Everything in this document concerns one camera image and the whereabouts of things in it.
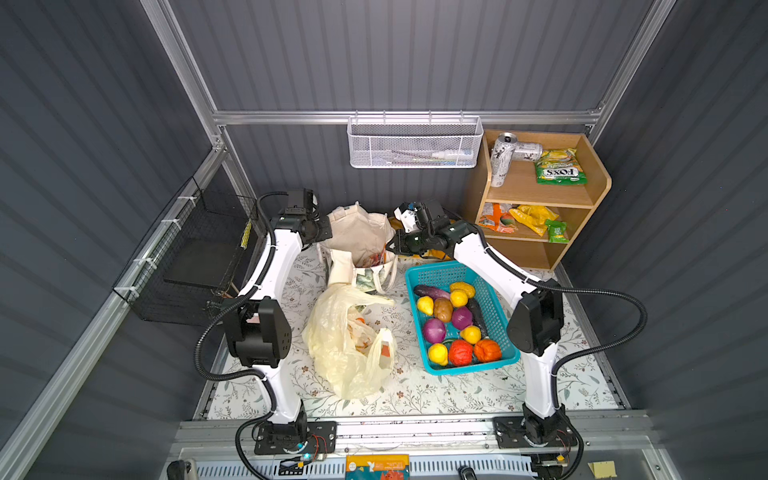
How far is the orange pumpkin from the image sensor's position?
2.71 ft

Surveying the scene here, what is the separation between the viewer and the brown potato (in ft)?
3.01

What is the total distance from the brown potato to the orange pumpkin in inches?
4.6
